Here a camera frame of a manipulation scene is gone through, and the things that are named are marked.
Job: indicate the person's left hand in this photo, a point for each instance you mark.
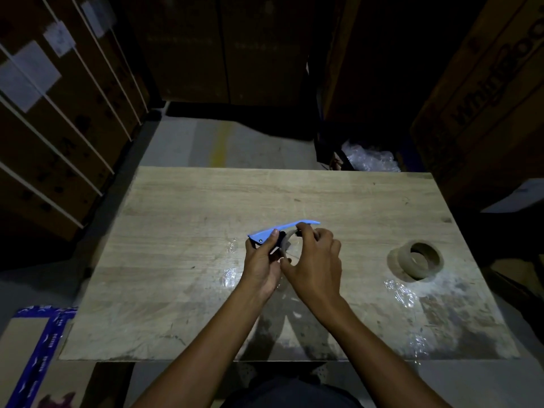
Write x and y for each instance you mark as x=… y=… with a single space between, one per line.
x=259 y=271

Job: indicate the dark table leg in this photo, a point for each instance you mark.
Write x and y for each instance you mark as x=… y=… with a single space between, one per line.
x=110 y=386

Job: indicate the person's left forearm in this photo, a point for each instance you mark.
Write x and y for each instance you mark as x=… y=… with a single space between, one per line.
x=204 y=361

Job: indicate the blue tape dispenser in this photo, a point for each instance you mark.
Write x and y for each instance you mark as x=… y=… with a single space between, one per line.
x=263 y=235

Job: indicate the purple cloth item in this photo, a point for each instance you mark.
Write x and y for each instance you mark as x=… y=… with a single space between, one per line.
x=57 y=401

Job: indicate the large white paper label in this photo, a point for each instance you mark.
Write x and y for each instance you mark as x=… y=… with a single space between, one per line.
x=25 y=78

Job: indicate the large printed cardboard box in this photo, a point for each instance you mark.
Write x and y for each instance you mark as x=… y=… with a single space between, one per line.
x=488 y=101

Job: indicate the dark brown cardboard box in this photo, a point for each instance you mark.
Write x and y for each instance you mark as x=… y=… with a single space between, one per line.
x=267 y=46
x=178 y=46

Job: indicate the medium white paper label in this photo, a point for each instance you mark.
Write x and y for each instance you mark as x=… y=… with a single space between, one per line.
x=98 y=14

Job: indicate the person's right hand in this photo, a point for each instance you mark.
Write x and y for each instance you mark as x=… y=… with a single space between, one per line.
x=318 y=271

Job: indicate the small white paper label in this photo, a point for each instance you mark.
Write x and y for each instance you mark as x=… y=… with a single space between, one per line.
x=59 y=38

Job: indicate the clear packing tape roll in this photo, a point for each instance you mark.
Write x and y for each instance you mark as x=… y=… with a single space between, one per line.
x=401 y=261

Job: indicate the tall dark cardboard box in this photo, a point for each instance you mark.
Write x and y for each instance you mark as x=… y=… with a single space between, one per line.
x=369 y=59

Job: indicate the crumpled clear plastic wrap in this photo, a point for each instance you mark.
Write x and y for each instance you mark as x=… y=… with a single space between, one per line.
x=372 y=159

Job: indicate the cardboard tape core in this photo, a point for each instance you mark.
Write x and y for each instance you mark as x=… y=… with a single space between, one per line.
x=285 y=244

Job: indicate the person's dark clothing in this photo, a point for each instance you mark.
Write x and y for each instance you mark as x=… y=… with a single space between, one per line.
x=293 y=395

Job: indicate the person's right forearm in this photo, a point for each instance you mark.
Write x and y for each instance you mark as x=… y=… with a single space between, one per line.
x=378 y=365

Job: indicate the blue metal rack post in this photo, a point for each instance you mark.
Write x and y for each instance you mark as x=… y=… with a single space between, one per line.
x=409 y=157

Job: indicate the cardboard box with blue tape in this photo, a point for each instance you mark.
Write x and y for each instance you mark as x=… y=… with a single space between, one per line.
x=17 y=348

